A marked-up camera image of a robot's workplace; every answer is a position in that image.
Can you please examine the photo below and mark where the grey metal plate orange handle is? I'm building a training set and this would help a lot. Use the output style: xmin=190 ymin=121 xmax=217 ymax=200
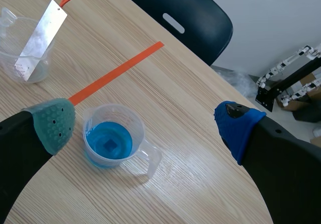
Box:
xmin=14 ymin=0 xmax=85 ymax=81

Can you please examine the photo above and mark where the clear beaker with blue liquid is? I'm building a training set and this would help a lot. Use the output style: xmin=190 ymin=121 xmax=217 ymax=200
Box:
xmin=82 ymin=103 xmax=163 ymax=180

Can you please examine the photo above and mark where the dark blue chair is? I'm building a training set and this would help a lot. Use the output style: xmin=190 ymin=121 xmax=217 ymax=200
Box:
xmin=122 ymin=0 xmax=234 ymax=66

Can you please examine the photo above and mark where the black metal frame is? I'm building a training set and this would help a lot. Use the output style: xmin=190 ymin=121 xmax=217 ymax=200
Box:
xmin=255 ymin=55 xmax=321 ymax=113

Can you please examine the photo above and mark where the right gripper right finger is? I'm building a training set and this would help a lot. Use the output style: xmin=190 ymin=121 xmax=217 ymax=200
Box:
xmin=214 ymin=100 xmax=321 ymax=224

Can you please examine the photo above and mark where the empty clear plastic beaker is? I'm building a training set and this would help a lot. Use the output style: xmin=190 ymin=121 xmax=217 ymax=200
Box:
xmin=0 ymin=7 xmax=55 ymax=84

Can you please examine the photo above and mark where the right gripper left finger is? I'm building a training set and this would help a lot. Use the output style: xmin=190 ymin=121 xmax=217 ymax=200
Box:
xmin=0 ymin=97 xmax=76 ymax=224

